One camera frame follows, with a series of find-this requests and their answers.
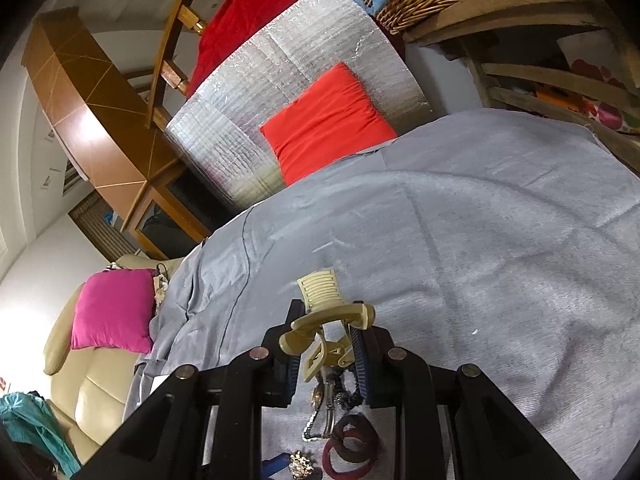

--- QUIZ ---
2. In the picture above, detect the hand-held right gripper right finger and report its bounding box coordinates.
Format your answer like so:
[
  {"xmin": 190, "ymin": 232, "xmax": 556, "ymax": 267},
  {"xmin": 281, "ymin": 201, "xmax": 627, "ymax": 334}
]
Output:
[{"xmin": 345, "ymin": 302, "xmax": 581, "ymax": 480}]

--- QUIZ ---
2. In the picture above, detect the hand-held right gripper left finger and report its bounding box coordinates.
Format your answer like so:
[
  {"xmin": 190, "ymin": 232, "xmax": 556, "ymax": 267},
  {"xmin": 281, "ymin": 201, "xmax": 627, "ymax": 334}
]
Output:
[{"xmin": 82, "ymin": 299, "xmax": 307, "ymax": 480}]

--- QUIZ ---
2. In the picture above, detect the beige hair claw clip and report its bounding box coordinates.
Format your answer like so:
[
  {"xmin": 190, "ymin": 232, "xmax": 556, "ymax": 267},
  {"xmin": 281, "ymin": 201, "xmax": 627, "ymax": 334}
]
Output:
[{"xmin": 278, "ymin": 268, "xmax": 376, "ymax": 385}]

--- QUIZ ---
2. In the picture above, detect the dark brown hair tie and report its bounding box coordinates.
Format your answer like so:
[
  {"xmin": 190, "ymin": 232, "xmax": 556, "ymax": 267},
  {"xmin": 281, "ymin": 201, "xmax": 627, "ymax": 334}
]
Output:
[{"xmin": 332, "ymin": 415, "xmax": 382, "ymax": 463}]

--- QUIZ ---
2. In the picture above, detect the gold brooch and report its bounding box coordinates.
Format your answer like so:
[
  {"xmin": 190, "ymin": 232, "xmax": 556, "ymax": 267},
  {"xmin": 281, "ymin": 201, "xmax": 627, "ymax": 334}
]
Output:
[{"xmin": 286, "ymin": 452, "xmax": 317, "ymax": 478}]

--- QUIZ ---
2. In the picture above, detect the grey bed sheet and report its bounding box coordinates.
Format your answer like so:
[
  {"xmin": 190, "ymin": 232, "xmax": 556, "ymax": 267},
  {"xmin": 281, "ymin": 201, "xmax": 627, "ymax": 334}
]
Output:
[{"xmin": 122, "ymin": 108, "xmax": 640, "ymax": 480}]

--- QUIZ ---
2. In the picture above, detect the pink cushion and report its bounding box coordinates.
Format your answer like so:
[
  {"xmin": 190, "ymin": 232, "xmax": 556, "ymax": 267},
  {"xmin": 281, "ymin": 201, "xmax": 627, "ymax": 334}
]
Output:
[{"xmin": 70, "ymin": 268, "xmax": 159, "ymax": 355}]

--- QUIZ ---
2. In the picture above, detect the beige leather sofa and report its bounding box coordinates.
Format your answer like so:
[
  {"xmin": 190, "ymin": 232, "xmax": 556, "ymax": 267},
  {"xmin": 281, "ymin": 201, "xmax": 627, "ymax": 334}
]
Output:
[{"xmin": 43, "ymin": 253, "xmax": 187, "ymax": 466}]

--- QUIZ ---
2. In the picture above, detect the orange-red cushion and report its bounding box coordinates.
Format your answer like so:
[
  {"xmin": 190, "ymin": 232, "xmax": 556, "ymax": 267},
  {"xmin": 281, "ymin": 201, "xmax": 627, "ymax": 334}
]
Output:
[{"xmin": 259, "ymin": 62, "xmax": 399, "ymax": 187}]

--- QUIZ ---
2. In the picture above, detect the teal cloth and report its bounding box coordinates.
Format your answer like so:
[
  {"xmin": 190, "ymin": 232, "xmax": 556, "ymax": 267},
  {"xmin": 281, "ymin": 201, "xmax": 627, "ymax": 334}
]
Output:
[{"xmin": 0, "ymin": 392, "xmax": 82, "ymax": 478}]

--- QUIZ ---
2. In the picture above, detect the brown wooden cabinet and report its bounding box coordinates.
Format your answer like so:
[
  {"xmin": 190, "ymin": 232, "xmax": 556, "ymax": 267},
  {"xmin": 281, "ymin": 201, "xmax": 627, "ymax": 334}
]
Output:
[{"xmin": 21, "ymin": 6, "xmax": 228, "ymax": 261}]

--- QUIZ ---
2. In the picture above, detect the wooden chair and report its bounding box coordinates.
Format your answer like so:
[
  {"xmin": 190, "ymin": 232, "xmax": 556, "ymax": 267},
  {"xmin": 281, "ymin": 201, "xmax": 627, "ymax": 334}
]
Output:
[{"xmin": 144, "ymin": 0, "xmax": 241, "ymax": 130}]

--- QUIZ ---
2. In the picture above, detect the red cloth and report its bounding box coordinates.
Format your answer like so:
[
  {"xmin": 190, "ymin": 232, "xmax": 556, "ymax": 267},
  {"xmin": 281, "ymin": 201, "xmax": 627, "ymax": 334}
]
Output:
[{"xmin": 186, "ymin": 0, "xmax": 331, "ymax": 97}]

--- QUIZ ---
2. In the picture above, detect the floral printed cloth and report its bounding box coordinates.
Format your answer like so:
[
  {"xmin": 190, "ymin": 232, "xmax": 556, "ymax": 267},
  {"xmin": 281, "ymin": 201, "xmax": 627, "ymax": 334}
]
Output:
[{"xmin": 555, "ymin": 32, "xmax": 640, "ymax": 135}]

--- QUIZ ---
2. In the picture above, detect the dark beaded bracelet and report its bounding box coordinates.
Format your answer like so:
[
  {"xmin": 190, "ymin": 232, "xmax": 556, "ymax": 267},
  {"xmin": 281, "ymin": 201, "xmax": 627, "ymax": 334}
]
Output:
[{"xmin": 334, "ymin": 369, "xmax": 362, "ymax": 411}]

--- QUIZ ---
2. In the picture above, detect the silver chain necklace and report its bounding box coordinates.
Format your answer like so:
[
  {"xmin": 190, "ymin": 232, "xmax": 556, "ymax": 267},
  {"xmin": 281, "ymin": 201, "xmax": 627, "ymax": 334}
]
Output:
[{"xmin": 300, "ymin": 382, "xmax": 337, "ymax": 443}]

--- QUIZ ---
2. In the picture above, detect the maroon hair tie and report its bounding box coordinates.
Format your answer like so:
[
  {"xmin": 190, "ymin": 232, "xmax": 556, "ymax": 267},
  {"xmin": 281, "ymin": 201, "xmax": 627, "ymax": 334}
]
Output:
[{"xmin": 321, "ymin": 437, "xmax": 377, "ymax": 478}]

